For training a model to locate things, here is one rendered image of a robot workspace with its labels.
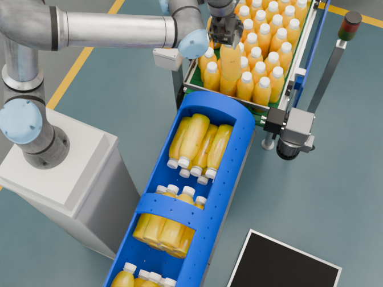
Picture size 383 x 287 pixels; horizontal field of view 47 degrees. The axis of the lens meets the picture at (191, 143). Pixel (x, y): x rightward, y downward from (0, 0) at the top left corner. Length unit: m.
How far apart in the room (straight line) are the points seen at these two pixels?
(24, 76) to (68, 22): 0.37
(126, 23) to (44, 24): 0.18
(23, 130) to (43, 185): 0.24
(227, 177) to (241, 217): 1.19
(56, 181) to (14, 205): 1.45
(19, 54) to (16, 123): 0.20
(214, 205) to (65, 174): 0.49
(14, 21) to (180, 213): 0.72
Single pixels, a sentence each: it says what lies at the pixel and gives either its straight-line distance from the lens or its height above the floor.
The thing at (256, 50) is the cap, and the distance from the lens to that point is 1.79.
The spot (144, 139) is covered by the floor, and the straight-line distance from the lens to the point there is 2.82.
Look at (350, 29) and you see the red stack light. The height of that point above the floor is 1.23.
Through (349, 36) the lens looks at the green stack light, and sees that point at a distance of 1.79.
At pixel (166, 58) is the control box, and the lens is 1.80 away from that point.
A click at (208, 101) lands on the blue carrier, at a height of 1.23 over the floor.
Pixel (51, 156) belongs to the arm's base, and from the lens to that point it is 1.44.
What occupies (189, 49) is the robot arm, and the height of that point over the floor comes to 1.69.
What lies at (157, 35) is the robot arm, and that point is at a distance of 1.04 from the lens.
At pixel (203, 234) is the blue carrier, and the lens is 1.39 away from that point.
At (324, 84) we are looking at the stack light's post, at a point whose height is 0.83.
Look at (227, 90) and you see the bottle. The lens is 1.79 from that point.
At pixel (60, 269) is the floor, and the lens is 2.69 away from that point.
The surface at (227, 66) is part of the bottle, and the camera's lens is 1.50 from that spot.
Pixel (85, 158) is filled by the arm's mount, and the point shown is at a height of 1.24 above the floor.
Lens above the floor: 2.54
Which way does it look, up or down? 66 degrees down
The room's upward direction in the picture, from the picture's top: 5 degrees counter-clockwise
